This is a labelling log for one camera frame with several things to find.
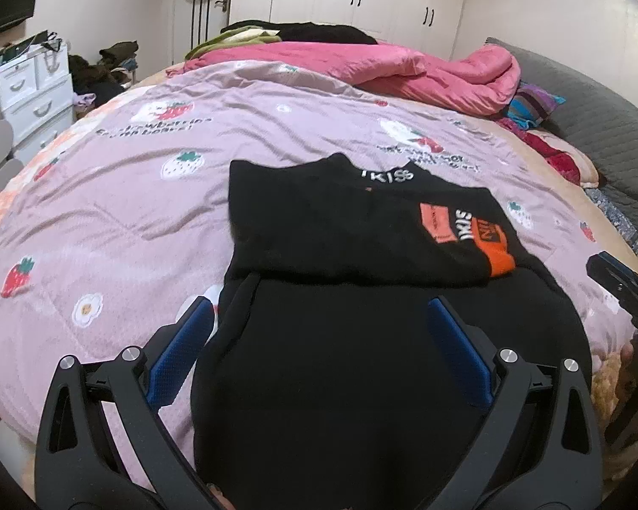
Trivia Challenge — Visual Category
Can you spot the red patterned pillow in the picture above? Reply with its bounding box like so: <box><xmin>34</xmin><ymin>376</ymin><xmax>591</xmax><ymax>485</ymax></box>
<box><xmin>497</xmin><ymin>117</ymin><xmax>599</xmax><ymax>187</ymax></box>

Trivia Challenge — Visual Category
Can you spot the white drawer cabinet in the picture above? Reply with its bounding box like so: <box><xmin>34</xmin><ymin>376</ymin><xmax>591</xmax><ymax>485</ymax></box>
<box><xmin>0</xmin><ymin>37</ymin><xmax>76</xmax><ymax>153</ymax></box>

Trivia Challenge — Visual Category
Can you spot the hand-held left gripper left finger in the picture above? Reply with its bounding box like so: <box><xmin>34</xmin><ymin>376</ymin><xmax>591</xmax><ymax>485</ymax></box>
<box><xmin>33</xmin><ymin>295</ymin><xmax>216</xmax><ymax>510</ymax></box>

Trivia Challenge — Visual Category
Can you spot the black cloth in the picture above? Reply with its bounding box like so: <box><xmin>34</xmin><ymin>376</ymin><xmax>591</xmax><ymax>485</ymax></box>
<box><xmin>220</xmin><ymin>20</ymin><xmax>379</xmax><ymax>46</ymax></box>

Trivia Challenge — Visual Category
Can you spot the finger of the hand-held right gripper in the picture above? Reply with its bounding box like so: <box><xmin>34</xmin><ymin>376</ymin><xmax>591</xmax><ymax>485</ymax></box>
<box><xmin>587</xmin><ymin>251</ymin><xmax>638</xmax><ymax>305</ymax></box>

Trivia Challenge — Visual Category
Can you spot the pile of dark clothes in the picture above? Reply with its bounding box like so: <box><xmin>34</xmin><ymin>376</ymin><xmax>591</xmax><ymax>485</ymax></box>
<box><xmin>68</xmin><ymin>40</ymin><xmax>140</xmax><ymax>113</ymax></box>

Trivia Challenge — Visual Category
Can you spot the lilac strawberry print bed sheet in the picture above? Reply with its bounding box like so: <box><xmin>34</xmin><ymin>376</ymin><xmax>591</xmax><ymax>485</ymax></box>
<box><xmin>0</xmin><ymin>58</ymin><xmax>638</xmax><ymax>452</ymax></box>

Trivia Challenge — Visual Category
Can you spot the white door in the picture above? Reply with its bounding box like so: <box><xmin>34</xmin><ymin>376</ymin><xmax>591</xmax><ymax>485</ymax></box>
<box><xmin>173</xmin><ymin>0</ymin><xmax>235</xmax><ymax>68</ymax></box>

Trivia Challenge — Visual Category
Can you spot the green cloth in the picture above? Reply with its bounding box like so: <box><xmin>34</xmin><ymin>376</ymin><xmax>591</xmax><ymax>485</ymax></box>
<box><xmin>183</xmin><ymin>25</ymin><xmax>283</xmax><ymax>62</ymax></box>

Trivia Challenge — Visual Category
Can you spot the black sweater with orange cuffs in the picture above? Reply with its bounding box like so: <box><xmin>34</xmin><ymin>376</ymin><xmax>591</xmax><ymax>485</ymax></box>
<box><xmin>190</xmin><ymin>153</ymin><xmax>594</xmax><ymax>510</ymax></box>

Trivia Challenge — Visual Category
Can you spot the blue patterned cloth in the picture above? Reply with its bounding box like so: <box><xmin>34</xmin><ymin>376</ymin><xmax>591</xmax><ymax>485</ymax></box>
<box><xmin>585</xmin><ymin>186</ymin><xmax>638</xmax><ymax>254</ymax></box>

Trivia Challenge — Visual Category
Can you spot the striped colourful pillow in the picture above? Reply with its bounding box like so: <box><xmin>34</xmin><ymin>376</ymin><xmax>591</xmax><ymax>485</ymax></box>
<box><xmin>502</xmin><ymin>82</ymin><xmax>567</xmax><ymax>130</ymax></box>

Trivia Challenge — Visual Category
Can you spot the pink quilt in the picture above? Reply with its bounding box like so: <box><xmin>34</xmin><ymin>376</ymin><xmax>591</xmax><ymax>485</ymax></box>
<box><xmin>183</xmin><ymin>41</ymin><xmax>522</xmax><ymax>118</ymax></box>

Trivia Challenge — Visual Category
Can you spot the tan bed sheet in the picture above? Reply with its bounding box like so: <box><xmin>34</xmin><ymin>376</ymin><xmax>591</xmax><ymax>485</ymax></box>
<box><xmin>510</xmin><ymin>127</ymin><xmax>638</xmax><ymax>290</ymax></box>

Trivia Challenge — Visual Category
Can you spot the grey quilted headboard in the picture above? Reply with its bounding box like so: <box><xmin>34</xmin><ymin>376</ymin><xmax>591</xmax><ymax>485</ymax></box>
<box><xmin>481</xmin><ymin>37</ymin><xmax>638</xmax><ymax>209</ymax></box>

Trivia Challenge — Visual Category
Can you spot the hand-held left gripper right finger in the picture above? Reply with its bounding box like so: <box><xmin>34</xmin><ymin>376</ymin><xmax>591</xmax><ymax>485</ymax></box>
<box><xmin>427</xmin><ymin>297</ymin><xmax>605</xmax><ymax>510</ymax></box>

